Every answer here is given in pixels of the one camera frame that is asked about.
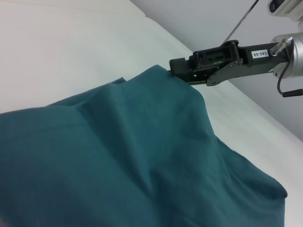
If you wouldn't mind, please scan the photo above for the grey right arm cable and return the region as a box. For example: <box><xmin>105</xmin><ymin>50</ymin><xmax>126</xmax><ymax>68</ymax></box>
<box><xmin>277</xmin><ymin>61</ymin><xmax>290</xmax><ymax>96</ymax></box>

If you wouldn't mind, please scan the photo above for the teal t-shirt with FREE print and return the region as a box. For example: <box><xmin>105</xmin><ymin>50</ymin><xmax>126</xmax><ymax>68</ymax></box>
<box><xmin>0</xmin><ymin>65</ymin><xmax>289</xmax><ymax>227</ymax></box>

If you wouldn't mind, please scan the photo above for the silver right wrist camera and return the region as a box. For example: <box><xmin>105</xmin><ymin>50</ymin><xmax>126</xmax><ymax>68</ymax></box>
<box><xmin>267</xmin><ymin>0</ymin><xmax>303</xmax><ymax>22</ymax></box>

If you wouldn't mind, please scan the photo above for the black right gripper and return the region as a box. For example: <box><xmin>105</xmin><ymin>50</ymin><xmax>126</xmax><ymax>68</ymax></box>
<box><xmin>169</xmin><ymin>39</ymin><xmax>296</xmax><ymax>87</ymax></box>

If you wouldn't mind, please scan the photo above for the right arm metal cable connector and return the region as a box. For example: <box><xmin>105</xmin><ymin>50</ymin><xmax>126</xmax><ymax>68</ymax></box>
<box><xmin>269</xmin><ymin>36</ymin><xmax>294</xmax><ymax>57</ymax></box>

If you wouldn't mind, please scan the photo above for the right arm flange cable plug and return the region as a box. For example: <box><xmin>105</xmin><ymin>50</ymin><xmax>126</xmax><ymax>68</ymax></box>
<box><xmin>282</xmin><ymin>88</ymin><xmax>303</xmax><ymax>97</ymax></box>

